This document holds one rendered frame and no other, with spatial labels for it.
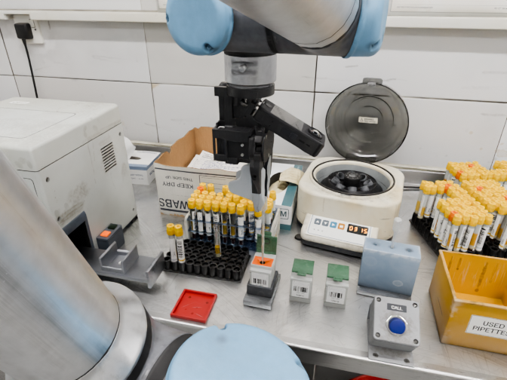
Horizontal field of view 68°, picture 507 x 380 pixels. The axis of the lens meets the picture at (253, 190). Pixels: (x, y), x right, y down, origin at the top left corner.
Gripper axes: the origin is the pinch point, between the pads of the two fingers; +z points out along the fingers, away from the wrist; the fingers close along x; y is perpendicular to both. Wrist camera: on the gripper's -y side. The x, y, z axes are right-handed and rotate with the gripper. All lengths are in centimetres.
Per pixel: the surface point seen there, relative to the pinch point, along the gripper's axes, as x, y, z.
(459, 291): -9.4, -37.0, 19.4
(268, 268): 1.1, -1.4, 13.0
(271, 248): -3.1, -1.2, 11.6
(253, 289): 2.3, 1.1, 17.9
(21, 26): -50, 91, -22
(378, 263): -6.1, -21.0, 13.3
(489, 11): -59, -42, -27
